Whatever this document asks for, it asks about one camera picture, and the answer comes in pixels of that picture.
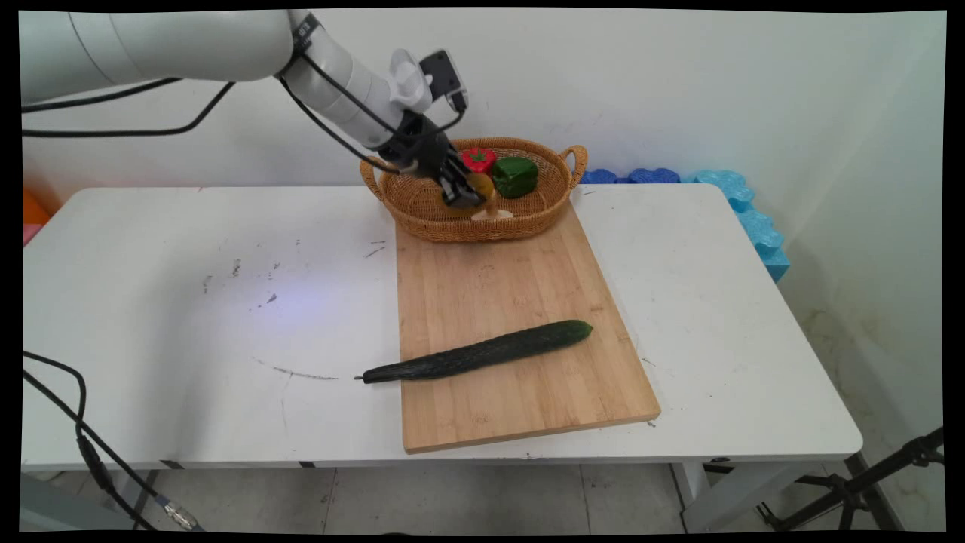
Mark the dark blue foam mat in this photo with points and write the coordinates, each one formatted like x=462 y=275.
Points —
x=641 y=176

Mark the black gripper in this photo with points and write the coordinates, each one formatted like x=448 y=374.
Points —
x=422 y=147

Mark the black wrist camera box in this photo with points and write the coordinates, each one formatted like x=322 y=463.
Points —
x=445 y=75

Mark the beige wooden toy mushroom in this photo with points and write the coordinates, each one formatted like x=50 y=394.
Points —
x=494 y=213

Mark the dark grey table leg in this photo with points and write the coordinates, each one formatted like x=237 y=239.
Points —
x=146 y=494

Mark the oval wicker basket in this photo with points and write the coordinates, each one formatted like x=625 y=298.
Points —
x=543 y=196

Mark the red toy tomato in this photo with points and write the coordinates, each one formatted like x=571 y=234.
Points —
x=479 y=159

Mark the long dark green cucumber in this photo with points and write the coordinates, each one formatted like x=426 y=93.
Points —
x=490 y=351

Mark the black tripod stand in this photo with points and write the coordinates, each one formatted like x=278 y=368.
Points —
x=852 y=490

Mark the light blue foam mat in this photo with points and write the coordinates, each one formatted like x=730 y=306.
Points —
x=758 y=226

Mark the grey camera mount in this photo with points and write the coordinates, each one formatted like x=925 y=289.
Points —
x=411 y=81

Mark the white table leg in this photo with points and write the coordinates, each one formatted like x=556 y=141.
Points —
x=724 y=498

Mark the wooden cutting board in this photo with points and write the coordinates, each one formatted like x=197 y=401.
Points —
x=528 y=302

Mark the brown toy potato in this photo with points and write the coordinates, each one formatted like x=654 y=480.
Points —
x=482 y=185

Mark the orange foam piece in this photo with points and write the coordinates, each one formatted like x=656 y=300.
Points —
x=32 y=211

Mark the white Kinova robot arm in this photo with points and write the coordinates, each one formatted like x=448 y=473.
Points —
x=173 y=45

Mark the green toy bell pepper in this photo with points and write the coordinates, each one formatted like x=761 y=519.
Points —
x=516 y=177

